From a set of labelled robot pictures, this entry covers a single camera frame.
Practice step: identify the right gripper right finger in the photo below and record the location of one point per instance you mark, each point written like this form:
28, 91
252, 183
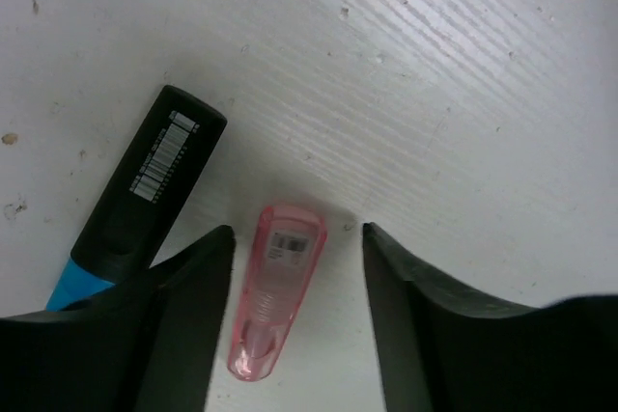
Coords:
443, 345

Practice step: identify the blue cap black highlighter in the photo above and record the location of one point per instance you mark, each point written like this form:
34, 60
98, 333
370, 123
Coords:
143, 198

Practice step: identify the pink translucent correction tape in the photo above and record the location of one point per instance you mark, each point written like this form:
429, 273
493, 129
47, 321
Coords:
286, 248

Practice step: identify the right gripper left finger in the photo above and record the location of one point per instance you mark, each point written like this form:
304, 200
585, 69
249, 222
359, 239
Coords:
147, 344

